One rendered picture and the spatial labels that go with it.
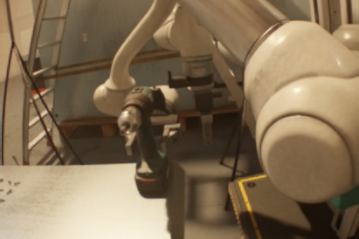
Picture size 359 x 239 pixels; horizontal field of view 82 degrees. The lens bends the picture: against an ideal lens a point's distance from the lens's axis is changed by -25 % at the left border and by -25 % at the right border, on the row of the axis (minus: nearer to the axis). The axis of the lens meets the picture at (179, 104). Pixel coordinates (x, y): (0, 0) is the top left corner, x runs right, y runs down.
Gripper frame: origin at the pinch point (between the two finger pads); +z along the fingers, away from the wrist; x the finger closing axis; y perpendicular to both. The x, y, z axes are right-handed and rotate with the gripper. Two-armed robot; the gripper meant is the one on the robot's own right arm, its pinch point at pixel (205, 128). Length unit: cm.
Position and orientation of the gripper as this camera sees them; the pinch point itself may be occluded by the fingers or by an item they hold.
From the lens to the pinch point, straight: 83.4
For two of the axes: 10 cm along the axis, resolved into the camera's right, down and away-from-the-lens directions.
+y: 9.9, -1.3, -0.2
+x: -0.2, -3.1, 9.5
